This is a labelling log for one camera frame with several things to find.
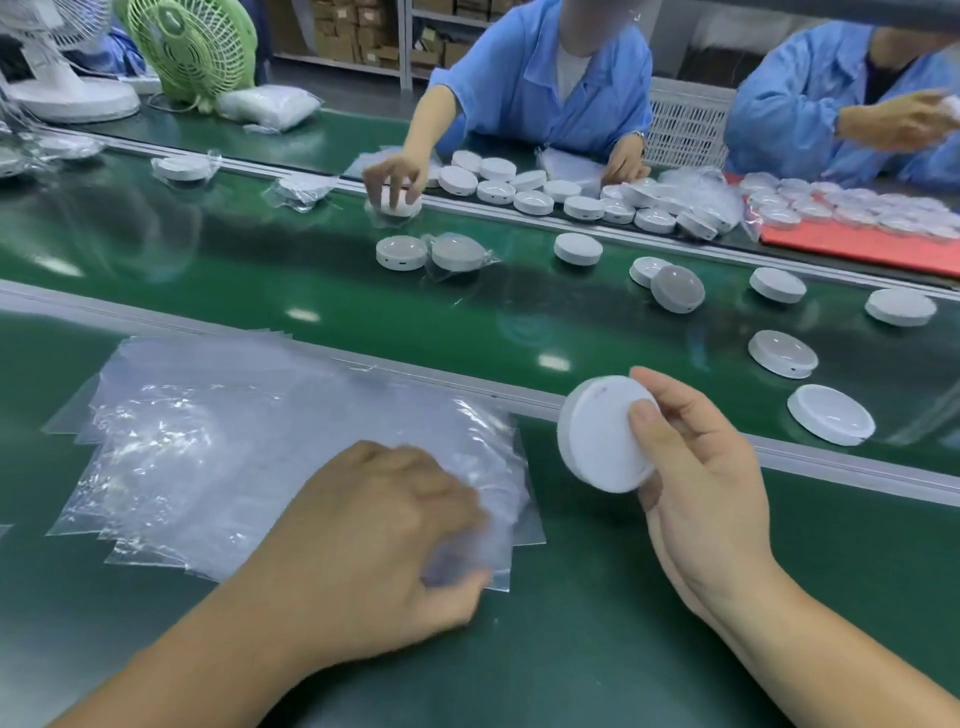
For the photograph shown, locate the loose clear plastic bags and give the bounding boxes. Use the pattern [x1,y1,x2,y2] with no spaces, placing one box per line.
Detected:
[535,145,610,190]

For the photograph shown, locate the bagged white round lamp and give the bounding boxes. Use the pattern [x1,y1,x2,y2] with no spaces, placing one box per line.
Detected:
[0,112,108,181]
[150,150,223,186]
[426,231,501,280]
[264,174,342,214]

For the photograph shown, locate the person's left forearm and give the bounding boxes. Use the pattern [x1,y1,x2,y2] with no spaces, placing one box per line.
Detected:
[45,480,339,728]

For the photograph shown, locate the person's left hand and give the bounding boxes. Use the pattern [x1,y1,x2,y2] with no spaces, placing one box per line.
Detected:
[292,441,493,665]

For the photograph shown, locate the person's right forearm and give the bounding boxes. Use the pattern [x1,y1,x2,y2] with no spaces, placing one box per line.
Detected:
[693,558,960,728]

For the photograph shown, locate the green conveyor belt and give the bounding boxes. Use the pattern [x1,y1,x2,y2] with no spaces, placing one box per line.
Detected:
[0,138,960,481]

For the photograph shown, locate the shelf with cardboard boxes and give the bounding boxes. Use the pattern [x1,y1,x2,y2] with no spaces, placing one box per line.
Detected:
[268,0,526,85]

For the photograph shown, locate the clear plastic packing bag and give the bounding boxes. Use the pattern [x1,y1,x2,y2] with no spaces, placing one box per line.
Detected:
[330,390,547,594]

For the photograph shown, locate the red tray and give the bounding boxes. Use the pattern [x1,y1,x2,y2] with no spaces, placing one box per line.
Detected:
[722,171,960,283]

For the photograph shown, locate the pile of white lamps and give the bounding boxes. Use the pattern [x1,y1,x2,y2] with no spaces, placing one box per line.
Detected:
[426,149,745,243]

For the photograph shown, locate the bag of white parts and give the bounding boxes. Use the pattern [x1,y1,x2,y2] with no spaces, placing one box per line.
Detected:
[215,84,324,132]

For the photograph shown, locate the pile of bagged lamps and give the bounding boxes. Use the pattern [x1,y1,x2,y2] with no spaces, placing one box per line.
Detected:
[738,171,960,245]

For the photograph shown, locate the white plastic crate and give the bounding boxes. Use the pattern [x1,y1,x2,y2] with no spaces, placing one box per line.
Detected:
[643,76,738,171]

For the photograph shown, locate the person's right hand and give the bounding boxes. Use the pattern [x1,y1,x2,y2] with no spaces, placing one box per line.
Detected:
[628,366,789,610]

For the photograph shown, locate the green desk fan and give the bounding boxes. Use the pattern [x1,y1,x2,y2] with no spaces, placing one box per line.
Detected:
[120,0,259,115]

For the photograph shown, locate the stack of clear bags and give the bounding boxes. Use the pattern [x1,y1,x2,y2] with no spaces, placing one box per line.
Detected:
[43,333,547,594]

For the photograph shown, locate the white desk fan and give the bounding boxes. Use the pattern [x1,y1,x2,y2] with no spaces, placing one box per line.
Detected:
[0,0,142,126]

